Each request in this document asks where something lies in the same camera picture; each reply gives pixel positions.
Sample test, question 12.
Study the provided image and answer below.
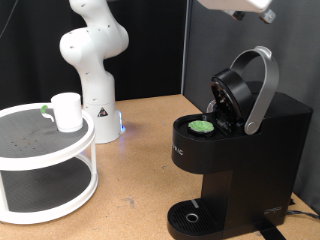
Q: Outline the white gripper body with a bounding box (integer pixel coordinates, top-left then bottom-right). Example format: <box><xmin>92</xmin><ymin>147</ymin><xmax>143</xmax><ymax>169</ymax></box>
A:
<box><xmin>196</xmin><ymin>0</ymin><xmax>273</xmax><ymax>14</ymax></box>

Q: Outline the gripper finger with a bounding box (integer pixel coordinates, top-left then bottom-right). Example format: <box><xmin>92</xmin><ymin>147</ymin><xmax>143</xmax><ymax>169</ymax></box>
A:
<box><xmin>226</xmin><ymin>10</ymin><xmax>246</xmax><ymax>21</ymax></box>
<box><xmin>259</xmin><ymin>9</ymin><xmax>277</xmax><ymax>24</ymax></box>

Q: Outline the coffee pod green lid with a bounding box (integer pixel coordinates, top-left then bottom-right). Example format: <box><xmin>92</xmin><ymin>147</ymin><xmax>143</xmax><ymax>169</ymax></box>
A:
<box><xmin>187</xmin><ymin>119</ymin><xmax>215</xmax><ymax>138</ymax></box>

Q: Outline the black Keurig coffee machine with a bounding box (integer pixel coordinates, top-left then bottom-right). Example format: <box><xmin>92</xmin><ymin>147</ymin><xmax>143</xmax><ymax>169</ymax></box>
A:
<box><xmin>167</xmin><ymin>45</ymin><xmax>314</xmax><ymax>240</ymax></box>

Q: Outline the gray backdrop curtain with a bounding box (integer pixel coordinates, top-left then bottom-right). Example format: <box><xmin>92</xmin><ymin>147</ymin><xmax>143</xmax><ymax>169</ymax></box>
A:
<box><xmin>182</xmin><ymin>0</ymin><xmax>320</xmax><ymax>214</ymax></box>

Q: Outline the black backdrop curtain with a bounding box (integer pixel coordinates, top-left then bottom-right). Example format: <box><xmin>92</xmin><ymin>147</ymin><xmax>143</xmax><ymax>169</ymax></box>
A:
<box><xmin>0</xmin><ymin>0</ymin><xmax>191</xmax><ymax>111</ymax></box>

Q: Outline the black tape strip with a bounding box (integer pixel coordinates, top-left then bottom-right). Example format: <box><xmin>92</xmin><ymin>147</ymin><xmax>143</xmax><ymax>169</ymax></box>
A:
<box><xmin>255</xmin><ymin>218</ymin><xmax>285</xmax><ymax>240</ymax></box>

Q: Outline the white two-tier turntable shelf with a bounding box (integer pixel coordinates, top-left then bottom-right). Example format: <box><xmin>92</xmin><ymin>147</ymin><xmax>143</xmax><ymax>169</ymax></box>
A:
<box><xmin>0</xmin><ymin>102</ymin><xmax>99</xmax><ymax>225</ymax></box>

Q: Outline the white mug green-taped handle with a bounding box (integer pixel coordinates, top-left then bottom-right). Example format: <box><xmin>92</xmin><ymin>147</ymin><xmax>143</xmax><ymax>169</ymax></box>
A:
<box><xmin>40</xmin><ymin>92</ymin><xmax>84</xmax><ymax>133</ymax></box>

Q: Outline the black machine power cable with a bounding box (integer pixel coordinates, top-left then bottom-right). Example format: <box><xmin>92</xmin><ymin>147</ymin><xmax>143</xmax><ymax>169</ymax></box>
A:
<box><xmin>287</xmin><ymin>209</ymin><xmax>320</xmax><ymax>221</ymax></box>

